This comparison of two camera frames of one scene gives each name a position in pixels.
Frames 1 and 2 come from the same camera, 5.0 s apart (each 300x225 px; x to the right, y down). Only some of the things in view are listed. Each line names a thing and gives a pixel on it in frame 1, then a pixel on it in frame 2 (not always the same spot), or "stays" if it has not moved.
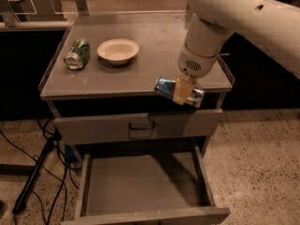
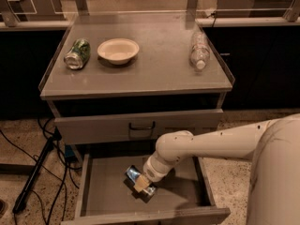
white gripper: [194, 64] -> [152, 173]
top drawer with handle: [154, 125] stays
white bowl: [117, 51] stays
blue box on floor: [69, 151] stays
